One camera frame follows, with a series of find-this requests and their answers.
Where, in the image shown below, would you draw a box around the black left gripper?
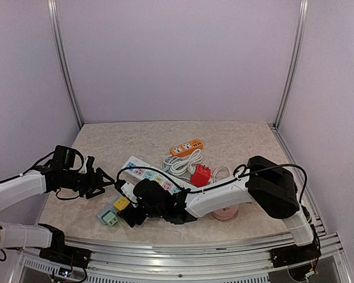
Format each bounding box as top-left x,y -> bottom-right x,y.
62,166 -> 114,199

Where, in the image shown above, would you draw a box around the yellow cube adapter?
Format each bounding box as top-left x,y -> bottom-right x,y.
113,196 -> 131,212

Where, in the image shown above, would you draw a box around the light blue power strip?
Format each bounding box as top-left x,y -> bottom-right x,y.
97,203 -> 118,226

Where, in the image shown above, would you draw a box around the long white power strip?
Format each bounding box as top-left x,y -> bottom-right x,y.
120,156 -> 195,195

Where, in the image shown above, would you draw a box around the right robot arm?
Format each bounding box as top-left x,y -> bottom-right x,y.
114,156 -> 319,262

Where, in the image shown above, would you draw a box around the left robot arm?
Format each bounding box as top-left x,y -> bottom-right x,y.
0,145 -> 115,262

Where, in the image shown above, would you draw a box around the light green plug adapter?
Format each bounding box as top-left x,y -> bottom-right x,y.
101,210 -> 118,226

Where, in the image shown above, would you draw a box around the red cube socket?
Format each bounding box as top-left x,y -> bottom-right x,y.
190,164 -> 211,187

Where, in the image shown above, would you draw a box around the pink round socket hub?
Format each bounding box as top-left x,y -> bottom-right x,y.
211,205 -> 238,221

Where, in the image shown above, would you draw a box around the orange power strip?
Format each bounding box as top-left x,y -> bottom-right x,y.
170,139 -> 204,157

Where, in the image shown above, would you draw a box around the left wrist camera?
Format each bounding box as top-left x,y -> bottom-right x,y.
79,156 -> 95,174

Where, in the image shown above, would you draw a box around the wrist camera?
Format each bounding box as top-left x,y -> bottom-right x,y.
79,156 -> 95,174
114,180 -> 135,198

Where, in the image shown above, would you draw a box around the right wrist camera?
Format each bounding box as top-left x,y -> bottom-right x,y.
114,180 -> 135,198

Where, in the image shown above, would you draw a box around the aluminium front rail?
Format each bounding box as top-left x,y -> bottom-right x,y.
9,232 -> 354,282

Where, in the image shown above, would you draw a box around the white coiled cable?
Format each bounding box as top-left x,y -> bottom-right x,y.
162,148 -> 204,176

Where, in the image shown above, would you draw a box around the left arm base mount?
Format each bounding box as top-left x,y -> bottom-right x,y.
39,243 -> 91,268

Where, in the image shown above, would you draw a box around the pink white hub cable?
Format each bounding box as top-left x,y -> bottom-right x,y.
211,165 -> 235,185

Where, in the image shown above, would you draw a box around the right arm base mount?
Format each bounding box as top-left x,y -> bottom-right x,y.
270,236 -> 322,268

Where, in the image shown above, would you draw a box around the left aluminium frame post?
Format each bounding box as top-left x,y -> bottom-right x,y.
47,0 -> 84,130

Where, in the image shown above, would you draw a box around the aluminium frame post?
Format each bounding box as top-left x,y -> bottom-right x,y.
47,0 -> 84,130
273,0 -> 309,131

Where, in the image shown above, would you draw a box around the right aluminium frame post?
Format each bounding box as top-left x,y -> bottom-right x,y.
273,0 -> 309,131

